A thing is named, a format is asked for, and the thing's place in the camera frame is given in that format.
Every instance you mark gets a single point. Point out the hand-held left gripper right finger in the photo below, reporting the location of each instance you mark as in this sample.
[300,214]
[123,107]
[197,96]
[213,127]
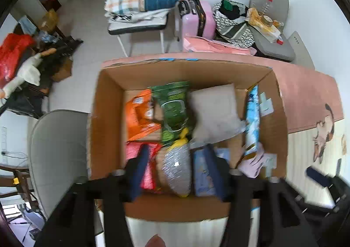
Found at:
[216,173]

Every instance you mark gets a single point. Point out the white patterned cloth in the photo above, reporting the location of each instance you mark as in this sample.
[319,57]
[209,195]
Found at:
[153,15]

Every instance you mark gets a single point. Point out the light blue cloth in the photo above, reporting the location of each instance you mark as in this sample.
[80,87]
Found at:
[27,25]

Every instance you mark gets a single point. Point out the orange snack packet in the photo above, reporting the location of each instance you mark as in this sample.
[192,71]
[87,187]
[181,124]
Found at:
[138,115]

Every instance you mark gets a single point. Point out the white goose plush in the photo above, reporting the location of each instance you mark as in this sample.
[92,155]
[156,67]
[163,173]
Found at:
[28,70]

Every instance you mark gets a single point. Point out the red snack packet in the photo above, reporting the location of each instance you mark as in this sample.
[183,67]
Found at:
[130,151]

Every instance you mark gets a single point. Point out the pink packet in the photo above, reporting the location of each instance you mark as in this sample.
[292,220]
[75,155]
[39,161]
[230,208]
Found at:
[253,163]

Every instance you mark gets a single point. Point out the white soft packet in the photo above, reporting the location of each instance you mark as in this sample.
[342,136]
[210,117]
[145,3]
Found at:
[216,113]

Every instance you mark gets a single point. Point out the small brown cardboard box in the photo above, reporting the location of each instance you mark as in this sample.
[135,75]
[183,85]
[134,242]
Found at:
[63,70]

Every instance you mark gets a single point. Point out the yellow paper bag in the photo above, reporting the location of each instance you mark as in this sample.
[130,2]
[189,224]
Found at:
[49,19]

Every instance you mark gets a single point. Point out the pink suitcase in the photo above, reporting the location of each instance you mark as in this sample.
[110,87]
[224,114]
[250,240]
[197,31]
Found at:
[197,22]

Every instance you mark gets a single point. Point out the red plastic bag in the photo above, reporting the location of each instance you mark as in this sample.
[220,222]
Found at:
[11,52]

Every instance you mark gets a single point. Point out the wooden chair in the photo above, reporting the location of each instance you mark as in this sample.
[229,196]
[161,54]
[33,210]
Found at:
[22,178]

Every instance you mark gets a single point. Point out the pink cat table mat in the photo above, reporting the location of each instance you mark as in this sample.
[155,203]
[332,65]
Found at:
[306,93]

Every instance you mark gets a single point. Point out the person's left hand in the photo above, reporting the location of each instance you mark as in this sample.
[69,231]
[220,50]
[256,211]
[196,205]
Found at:
[155,241]

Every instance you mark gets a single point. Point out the black garment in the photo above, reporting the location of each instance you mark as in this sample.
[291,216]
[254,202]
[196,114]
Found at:
[232,13]

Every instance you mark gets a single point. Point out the metal frame chair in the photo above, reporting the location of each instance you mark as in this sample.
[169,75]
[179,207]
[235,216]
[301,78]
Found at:
[136,28]

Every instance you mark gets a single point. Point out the light blue tissue packet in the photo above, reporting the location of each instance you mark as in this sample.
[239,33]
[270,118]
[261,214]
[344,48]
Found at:
[201,173]

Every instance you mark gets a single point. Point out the clear plastic bottle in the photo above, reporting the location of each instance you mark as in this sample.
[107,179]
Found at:
[266,6]

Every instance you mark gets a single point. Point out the brown tape roll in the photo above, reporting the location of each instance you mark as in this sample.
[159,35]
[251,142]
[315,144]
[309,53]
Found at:
[267,20]

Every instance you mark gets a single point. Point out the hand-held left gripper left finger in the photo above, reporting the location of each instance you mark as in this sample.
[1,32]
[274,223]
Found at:
[138,173]

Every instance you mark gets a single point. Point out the green snack packet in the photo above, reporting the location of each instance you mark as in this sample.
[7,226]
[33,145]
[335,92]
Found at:
[173,110]

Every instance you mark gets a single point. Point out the striped tablecloth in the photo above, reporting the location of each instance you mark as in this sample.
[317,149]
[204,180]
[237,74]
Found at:
[300,159]

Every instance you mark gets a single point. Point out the yellow plastic bag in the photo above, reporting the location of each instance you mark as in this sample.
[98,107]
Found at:
[254,15]

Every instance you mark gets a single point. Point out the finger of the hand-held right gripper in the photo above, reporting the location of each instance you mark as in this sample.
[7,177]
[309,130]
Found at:
[318,177]

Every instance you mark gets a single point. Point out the grey chair back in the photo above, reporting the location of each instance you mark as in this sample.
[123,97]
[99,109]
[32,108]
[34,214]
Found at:
[54,148]

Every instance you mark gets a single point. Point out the orange bag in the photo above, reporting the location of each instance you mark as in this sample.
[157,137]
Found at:
[278,24]

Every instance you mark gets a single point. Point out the patterned tote bag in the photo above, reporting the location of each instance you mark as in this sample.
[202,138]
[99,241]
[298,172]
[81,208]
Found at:
[238,33]

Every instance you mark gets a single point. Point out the silver yellow packet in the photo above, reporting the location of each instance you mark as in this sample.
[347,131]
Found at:
[175,165]

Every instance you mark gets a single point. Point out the long blue snack packet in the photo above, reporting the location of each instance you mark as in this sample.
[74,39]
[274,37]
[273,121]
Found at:
[252,121]

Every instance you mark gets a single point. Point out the pink folded cloth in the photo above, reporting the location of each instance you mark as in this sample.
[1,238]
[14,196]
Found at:
[213,44]

